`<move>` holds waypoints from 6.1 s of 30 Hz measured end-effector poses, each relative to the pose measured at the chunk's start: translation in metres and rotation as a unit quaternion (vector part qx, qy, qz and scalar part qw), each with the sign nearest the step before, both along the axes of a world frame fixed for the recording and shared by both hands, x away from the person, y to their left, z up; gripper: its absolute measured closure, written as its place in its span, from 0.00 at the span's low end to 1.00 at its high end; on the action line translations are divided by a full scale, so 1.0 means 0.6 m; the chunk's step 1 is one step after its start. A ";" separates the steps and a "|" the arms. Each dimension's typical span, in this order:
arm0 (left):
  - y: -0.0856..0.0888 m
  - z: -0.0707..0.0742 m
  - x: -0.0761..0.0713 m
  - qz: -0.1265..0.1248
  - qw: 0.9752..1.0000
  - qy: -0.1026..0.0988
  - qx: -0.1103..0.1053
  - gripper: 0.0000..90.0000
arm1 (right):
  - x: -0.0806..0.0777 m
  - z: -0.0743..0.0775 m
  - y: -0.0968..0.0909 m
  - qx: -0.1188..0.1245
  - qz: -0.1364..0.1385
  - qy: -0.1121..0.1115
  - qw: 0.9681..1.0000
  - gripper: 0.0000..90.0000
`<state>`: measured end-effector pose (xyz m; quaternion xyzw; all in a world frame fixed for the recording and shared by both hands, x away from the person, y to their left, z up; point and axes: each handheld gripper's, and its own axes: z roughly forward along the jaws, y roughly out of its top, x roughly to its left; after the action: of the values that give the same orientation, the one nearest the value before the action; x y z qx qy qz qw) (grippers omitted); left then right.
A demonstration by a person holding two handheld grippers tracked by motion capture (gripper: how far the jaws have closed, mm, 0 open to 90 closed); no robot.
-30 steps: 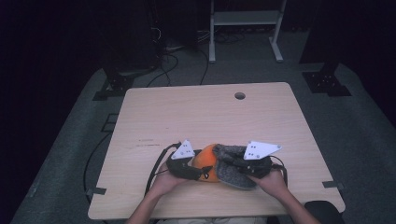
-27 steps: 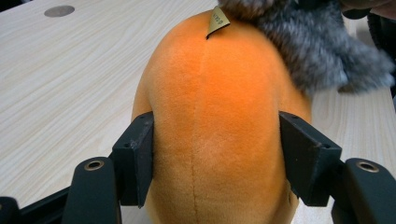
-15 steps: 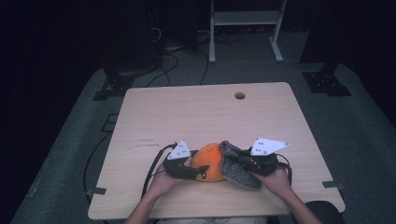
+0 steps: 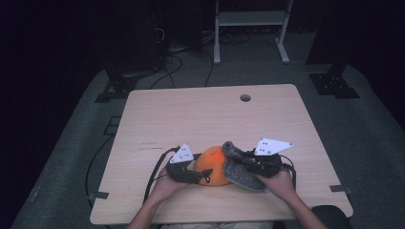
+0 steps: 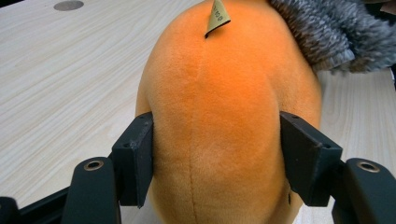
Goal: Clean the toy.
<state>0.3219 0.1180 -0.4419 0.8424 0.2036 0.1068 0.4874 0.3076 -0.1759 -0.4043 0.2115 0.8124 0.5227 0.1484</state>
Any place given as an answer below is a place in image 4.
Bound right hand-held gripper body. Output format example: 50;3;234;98
245;137;295;179

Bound long black floor cable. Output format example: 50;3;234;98
84;135;116;208

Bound black stand base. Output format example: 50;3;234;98
309;63;361;99
94;63;160;104

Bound person's left hand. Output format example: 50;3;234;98
149;166;191;205

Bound person's right hand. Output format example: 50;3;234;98
254;168;299;205

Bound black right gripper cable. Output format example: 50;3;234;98
280;155;297;191

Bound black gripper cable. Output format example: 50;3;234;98
280;155;297;191
142;146;181;204

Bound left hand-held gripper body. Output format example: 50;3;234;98
165;142;205;185

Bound orange plush toy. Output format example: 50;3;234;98
193;145;232;187

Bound grey fuzzy cloth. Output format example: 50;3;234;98
222;140;267;193

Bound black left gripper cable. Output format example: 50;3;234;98
142;146;181;204

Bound grey tape strip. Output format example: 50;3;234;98
87;190;110;202
329;184;353;196

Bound white metal stand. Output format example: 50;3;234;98
213;0;294;66

